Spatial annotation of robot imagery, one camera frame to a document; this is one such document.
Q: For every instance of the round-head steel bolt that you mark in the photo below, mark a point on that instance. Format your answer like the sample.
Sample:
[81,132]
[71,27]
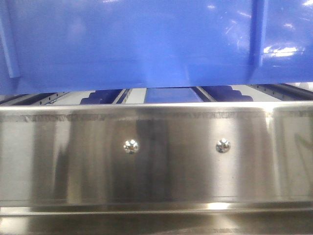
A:
[223,145]
[131,146]

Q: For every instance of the large blue plastic bin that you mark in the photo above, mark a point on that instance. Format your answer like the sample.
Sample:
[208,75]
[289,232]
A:
[76,45]

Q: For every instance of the left round-head steel bolt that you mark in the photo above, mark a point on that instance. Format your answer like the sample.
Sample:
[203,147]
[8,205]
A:
[131,146]

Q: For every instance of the stainless steel conveyor side panel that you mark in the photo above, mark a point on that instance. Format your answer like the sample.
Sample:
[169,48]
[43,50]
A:
[63,169]

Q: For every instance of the blue stacked bins below conveyor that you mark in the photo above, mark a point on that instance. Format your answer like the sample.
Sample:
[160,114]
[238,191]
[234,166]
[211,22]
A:
[170,95]

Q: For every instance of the right round-head steel bolt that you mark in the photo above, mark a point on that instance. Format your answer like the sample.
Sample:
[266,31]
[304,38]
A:
[223,145]

